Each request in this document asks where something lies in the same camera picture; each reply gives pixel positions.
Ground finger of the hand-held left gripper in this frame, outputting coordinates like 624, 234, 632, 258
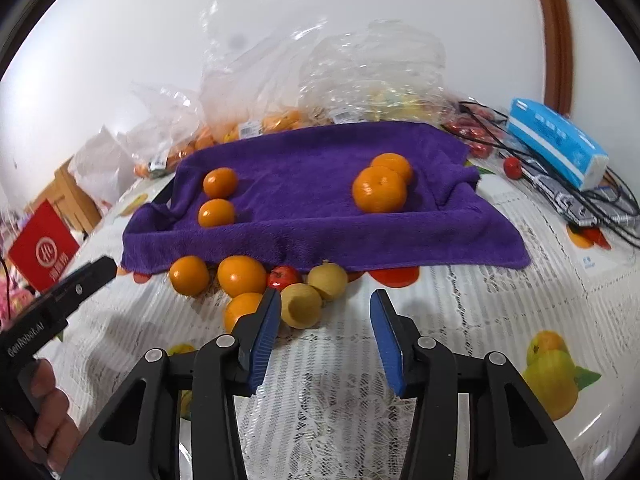
39, 255, 117, 317

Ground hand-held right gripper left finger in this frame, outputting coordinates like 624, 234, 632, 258
60, 287, 282, 480

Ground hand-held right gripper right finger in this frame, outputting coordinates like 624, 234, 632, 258
369, 289, 583, 480

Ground tan round fruit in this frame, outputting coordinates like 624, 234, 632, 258
306, 260, 349, 302
279, 284, 323, 330

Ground small red apple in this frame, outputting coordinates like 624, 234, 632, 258
268, 265, 303, 291

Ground black tray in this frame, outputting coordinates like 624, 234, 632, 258
150, 185, 175, 210

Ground purple towel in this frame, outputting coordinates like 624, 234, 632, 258
121, 121, 531, 276

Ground person's left hand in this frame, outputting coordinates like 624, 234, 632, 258
14, 359, 82, 477

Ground red paper bag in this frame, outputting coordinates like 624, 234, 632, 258
7, 199, 81, 293

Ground fruit-print tablecloth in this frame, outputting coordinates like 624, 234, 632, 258
30, 160, 640, 480

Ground white plastic bag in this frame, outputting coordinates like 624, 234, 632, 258
67, 125, 146, 211

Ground clear bag of mixed fruit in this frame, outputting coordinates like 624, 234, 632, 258
131, 81, 211, 178

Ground heap of small mandarins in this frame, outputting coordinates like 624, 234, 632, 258
197, 107, 306, 151

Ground pile of red cherry tomatoes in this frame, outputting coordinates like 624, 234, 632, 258
442, 102, 508, 158

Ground blue tissue box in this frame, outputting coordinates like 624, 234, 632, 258
507, 97, 610, 191

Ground clear bag of yellow fruit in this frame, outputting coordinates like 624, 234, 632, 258
299, 19, 448, 128

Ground tall clear plastic bag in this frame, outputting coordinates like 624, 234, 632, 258
199, 0, 326, 143

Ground black cable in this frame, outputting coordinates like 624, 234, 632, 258
457, 100, 640, 250

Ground brown wooden door frame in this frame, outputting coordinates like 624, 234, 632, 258
530, 0, 573, 116

